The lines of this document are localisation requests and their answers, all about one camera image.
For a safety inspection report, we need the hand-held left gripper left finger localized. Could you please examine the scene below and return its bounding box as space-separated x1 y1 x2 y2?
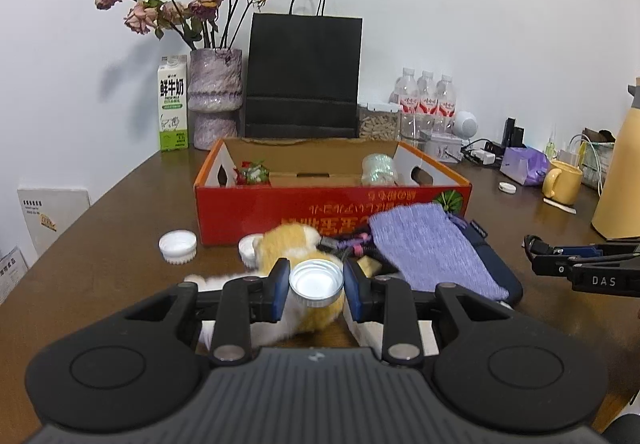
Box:
122 258 292 366

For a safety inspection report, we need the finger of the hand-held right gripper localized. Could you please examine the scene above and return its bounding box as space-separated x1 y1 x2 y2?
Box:
531 251 640 277
523 234 640 259

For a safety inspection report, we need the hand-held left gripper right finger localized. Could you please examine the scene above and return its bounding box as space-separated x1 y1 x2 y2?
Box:
343 260 513 366

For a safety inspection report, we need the white jar lid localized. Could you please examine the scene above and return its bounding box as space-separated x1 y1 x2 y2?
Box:
288 259 346 309

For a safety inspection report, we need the orange white plush toy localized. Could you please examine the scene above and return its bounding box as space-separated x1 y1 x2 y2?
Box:
184 219 346 350

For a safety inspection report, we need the black cable with pink tie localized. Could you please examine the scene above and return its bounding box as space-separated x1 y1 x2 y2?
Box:
320 233 386 270

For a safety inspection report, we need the navy blue pouch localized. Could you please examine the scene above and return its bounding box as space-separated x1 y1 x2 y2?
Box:
445 214 524 305

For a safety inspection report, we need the red cardboard box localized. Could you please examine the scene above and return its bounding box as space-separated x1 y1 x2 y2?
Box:
194 137 472 246

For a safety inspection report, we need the purple knitted pouch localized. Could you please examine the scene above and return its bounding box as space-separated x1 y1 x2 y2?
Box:
369 203 510 301

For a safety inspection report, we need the white paper strip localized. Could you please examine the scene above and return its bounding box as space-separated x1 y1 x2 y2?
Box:
543 197 577 214

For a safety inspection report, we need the small white bottle cap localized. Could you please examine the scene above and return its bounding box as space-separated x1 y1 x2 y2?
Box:
238 234 266 269

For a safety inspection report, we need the yellow mug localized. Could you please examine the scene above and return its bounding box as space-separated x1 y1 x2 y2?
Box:
542 160 584 205

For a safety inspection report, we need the yellow thermos jug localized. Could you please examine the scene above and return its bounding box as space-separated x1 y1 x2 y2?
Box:
591 78 640 241

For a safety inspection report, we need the purple tissue pack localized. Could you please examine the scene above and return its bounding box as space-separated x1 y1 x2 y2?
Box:
500 147 551 186

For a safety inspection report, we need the large white bottle cap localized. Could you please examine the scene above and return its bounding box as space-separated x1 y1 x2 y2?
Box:
159 230 199 265

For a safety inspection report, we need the red green decoration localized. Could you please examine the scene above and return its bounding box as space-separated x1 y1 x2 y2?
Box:
235 160 271 186

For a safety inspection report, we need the iridescent plastic wrap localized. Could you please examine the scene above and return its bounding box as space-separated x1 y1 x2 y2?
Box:
361 153 399 186

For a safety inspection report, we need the black upright device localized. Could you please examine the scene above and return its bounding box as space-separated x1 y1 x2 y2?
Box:
502 117 526 148

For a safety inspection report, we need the white patterned tin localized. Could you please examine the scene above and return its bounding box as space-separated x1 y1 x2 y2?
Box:
419 131 465 162

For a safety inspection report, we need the white round speaker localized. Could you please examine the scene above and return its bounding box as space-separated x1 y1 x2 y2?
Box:
452 111 478 140

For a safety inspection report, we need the clear jar of seeds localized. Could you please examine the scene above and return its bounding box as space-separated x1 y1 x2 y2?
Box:
357 103 402 141

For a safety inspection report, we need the empty glass cup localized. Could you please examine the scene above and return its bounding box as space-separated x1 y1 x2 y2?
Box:
401 113 435 146

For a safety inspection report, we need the brown wooden desk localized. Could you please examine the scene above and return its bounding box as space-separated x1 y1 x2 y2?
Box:
0 137 640 444

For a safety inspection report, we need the clear water bottle red label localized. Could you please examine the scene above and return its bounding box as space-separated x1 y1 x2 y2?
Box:
416 70 439 137
435 73 458 135
395 68 420 140

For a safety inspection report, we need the purple marbled vase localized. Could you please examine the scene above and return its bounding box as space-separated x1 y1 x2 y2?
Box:
188 48 244 151

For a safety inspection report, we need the black paper bag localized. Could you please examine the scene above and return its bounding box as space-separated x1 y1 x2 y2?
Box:
244 0 364 140

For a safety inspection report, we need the white green milk carton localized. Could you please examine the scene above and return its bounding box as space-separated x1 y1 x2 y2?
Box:
157 55 190 153

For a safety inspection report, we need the white booklet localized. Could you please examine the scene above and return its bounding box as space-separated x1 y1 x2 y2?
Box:
16 187 92 270

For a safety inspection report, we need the white printed paper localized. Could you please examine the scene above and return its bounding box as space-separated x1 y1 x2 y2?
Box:
0 247 28 306

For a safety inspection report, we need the white charger with cables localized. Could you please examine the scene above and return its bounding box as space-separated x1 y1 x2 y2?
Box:
460 138 503 161

